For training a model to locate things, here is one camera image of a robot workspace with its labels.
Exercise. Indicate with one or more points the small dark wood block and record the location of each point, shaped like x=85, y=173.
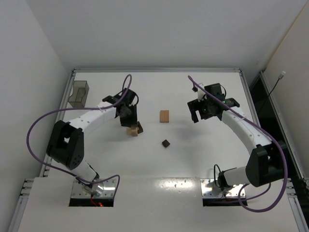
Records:
x=165, y=143

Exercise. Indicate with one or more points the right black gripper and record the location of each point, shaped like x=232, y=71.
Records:
x=195, y=107

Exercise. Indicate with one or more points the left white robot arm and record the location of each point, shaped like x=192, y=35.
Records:
x=66, y=144

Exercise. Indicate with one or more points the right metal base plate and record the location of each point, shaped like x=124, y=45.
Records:
x=210, y=191

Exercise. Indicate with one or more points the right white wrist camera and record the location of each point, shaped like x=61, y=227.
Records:
x=200, y=93

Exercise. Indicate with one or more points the dark wood arch block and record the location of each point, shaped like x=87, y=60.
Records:
x=139, y=128

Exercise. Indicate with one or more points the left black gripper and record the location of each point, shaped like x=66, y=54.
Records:
x=128, y=120

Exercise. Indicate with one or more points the grey plastic block box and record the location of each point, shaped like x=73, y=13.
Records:
x=79, y=94

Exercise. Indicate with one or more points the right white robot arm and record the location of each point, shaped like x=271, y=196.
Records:
x=265, y=163

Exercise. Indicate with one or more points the small light wood cube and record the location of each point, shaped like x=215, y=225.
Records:
x=129, y=131

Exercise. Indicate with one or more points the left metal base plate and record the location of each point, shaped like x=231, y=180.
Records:
x=104, y=190

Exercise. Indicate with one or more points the metal base plate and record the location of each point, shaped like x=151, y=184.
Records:
x=210, y=191
x=104, y=190

